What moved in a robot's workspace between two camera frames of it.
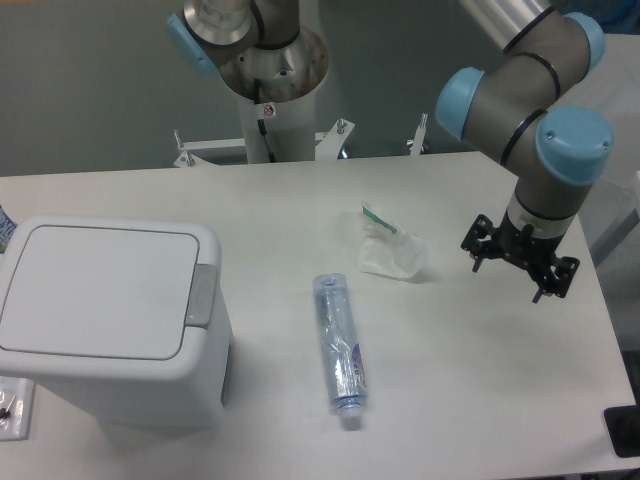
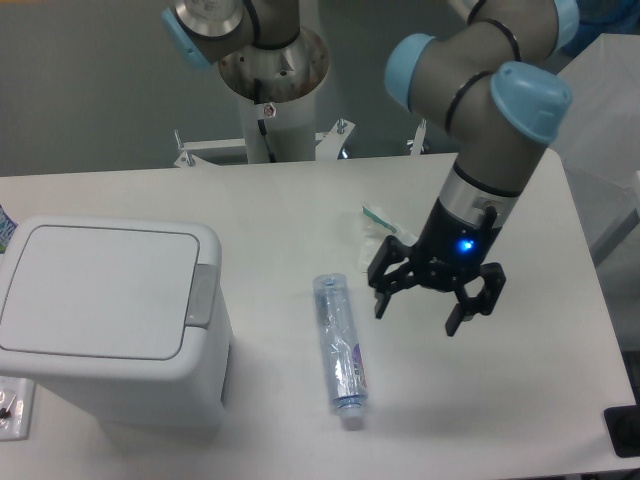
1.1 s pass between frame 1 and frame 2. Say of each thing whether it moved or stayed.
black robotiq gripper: moved
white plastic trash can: stayed
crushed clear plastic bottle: stayed
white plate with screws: stayed
